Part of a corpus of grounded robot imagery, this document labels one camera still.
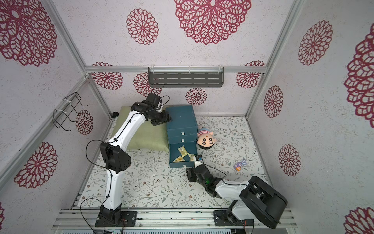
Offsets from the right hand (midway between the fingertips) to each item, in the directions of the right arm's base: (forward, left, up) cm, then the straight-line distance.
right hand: (187, 168), depth 87 cm
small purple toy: (+3, -31, -2) cm, 32 cm away
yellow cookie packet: (+7, +6, -1) cm, 9 cm away
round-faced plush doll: (+19, -12, +3) cm, 22 cm away
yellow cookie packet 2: (+14, +4, -2) cm, 14 cm away
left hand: (+23, +12, +17) cm, 31 cm away
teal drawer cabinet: (+18, +3, +17) cm, 25 cm away
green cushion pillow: (+19, +25, +5) cm, 32 cm away
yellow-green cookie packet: (+9, -3, -2) cm, 10 cm away
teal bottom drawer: (+12, +3, -3) cm, 13 cm away
